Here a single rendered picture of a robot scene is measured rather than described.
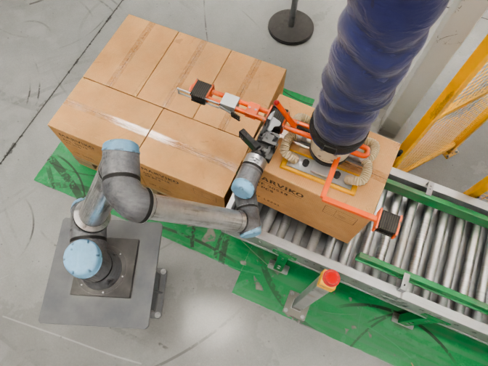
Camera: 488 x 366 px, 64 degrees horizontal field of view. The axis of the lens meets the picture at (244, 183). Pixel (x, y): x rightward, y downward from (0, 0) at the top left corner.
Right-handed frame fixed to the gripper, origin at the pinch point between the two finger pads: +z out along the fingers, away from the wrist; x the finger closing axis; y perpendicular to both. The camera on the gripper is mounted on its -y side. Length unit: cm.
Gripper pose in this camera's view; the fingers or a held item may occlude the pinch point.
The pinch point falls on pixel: (271, 117)
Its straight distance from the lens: 168.7
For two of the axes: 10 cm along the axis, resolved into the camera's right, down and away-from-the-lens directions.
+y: 9.2, 3.7, -1.5
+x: 0.1, -3.9, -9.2
